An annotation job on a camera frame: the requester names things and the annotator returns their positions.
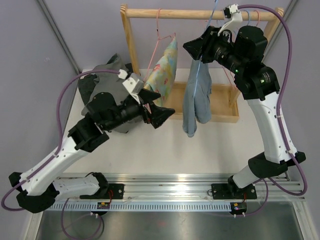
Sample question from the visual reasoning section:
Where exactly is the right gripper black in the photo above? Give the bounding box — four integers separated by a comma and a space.
183, 26, 246, 76

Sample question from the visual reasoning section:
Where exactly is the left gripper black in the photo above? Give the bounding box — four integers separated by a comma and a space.
104, 87, 175, 132

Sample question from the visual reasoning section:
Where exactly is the floral pastel skirt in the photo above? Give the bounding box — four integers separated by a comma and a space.
143, 33, 178, 107

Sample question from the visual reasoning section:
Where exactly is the light blue denim skirt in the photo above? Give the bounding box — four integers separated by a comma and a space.
182, 60, 212, 138

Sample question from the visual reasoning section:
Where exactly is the grey skirt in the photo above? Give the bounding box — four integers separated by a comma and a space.
81, 53, 143, 135

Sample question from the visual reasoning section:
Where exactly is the dark dotted skirt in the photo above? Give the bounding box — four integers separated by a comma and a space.
78, 72, 128, 105

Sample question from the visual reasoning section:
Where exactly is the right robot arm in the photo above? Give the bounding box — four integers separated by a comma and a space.
183, 25, 306, 198

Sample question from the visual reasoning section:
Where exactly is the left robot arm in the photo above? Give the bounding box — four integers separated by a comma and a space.
9, 88, 175, 214

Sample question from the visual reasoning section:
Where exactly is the wooden clothes rack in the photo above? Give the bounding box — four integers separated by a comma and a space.
119, 3, 285, 125

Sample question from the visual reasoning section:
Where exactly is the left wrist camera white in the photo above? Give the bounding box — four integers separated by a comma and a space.
118, 69, 144, 105

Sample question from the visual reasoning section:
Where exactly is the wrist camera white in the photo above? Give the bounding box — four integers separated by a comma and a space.
118, 69, 144, 105
217, 4, 243, 36

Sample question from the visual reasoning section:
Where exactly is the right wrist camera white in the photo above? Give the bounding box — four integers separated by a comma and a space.
217, 4, 243, 36

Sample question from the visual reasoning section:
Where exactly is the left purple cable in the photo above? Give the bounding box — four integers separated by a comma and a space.
1, 69, 123, 237

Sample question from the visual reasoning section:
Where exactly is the purple cable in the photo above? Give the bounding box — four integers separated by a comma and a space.
207, 4, 308, 218
1, 69, 123, 237

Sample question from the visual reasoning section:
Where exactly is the aluminium mounting rail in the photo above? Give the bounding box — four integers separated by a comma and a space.
104, 173, 306, 203

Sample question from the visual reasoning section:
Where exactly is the white slotted cable duct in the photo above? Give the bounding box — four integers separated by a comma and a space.
49, 201, 231, 212

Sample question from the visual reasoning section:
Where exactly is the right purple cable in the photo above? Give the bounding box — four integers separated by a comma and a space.
207, 4, 308, 218

